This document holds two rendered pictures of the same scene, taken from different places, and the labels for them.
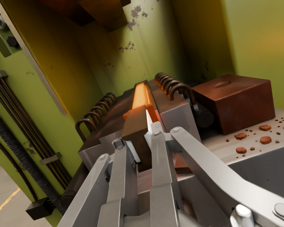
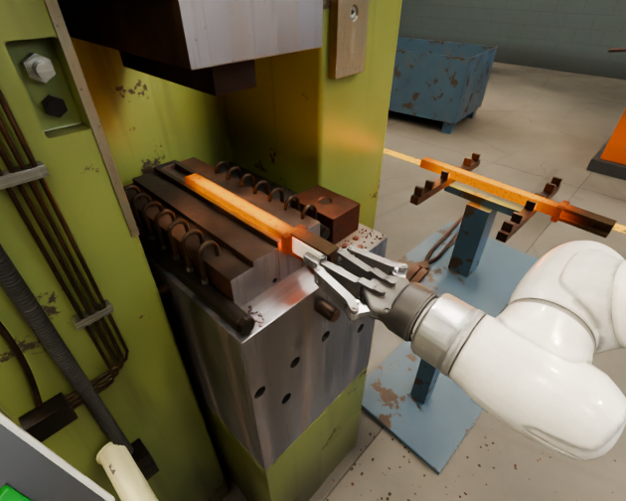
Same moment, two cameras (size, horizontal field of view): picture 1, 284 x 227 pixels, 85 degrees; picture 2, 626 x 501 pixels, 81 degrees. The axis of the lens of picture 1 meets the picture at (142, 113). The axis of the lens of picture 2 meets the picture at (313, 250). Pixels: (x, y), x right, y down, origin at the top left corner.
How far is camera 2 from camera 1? 0.48 m
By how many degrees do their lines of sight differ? 50
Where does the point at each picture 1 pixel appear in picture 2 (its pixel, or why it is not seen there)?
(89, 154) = (239, 280)
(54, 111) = (118, 232)
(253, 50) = (333, 161)
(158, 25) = not seen: hidden behind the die
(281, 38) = (350, 154)
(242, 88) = (346, 209)
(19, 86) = (63, 190)
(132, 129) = (328, 249)
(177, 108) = (312, 227)
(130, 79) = (131, 151)
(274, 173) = not seen: hidden behind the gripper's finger
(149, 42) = (174, 90)
